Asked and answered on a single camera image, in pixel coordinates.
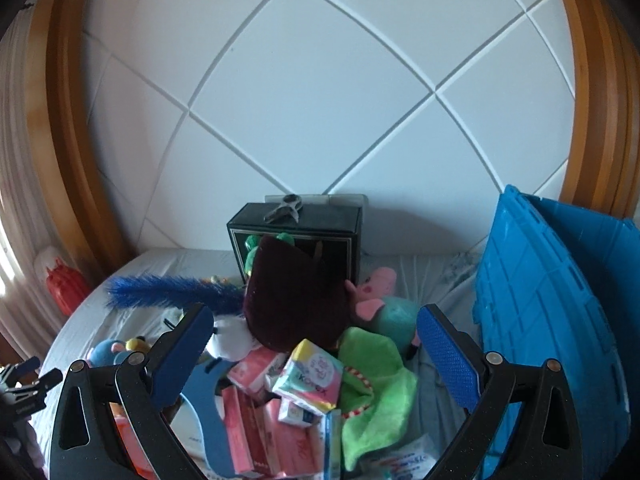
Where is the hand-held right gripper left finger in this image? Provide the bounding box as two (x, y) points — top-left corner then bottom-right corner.
(49, 302), (215, 480)

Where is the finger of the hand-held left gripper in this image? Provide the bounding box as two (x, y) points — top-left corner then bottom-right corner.
(0, 356), (43, 386)
(19, 371), (61, 402)

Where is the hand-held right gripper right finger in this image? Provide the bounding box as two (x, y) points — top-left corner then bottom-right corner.
(416, 304), (585, 480)

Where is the blue plastic crate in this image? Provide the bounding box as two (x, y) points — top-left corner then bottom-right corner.
(472, 185), (640, 480)

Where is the dark maroon cloth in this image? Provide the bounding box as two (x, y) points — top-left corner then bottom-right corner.
(244, 235), (352, 352)

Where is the white plush toy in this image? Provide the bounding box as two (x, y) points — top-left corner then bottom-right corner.
(206, 310), (259, 362)

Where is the blue feather duster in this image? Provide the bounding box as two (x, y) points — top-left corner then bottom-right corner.
(106, 274), (247, 317)

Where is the pig plush in blue shirt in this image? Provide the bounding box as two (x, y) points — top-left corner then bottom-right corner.
(86, 339), (127, 369)

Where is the pink tissue pack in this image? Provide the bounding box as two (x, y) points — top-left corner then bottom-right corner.
(227, 347), (287, 394)

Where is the green plush cloth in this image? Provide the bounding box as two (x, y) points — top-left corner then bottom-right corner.
(339, 327), (419, 472)

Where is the pig plush in teal dress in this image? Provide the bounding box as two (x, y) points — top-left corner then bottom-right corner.
(345, 267), (427, 358)

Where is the striped blue white tablecloth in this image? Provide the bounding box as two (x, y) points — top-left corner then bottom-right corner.
(30, 247), (488, 480)

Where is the pig plush in orange dress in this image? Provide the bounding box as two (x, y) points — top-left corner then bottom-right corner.
(111, 402), (157, 479)

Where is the pink and red box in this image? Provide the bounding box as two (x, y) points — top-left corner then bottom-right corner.
(222, 385), (267, 477)

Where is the white wipes packet blue print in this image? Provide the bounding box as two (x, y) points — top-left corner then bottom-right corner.
(359, 434), (442, 480)

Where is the green frog hat plush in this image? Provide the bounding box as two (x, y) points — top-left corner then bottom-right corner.
(244, 232), (296, 282)

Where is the small white pad packet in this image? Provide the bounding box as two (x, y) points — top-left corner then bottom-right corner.
(277, 397), (322, 429)

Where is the colourful sanitary pad packet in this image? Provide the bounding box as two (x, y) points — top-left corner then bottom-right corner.
(272, 338), (346, 414)

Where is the blue and white box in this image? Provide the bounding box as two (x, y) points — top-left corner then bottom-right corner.
(322, 409), (344, 480)

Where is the light pink box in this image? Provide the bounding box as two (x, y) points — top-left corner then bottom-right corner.
(264, 399), (327, 480)

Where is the white curtain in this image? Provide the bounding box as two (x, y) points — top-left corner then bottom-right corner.
(0, 5), (68, 362)

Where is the black box with gold trim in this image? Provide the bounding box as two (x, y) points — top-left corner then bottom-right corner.
(226, 202), (364, 287)

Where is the wooden wall frame post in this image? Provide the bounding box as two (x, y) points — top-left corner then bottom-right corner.
(549, 0), (640, 222)
(27, 0), (147, 262)

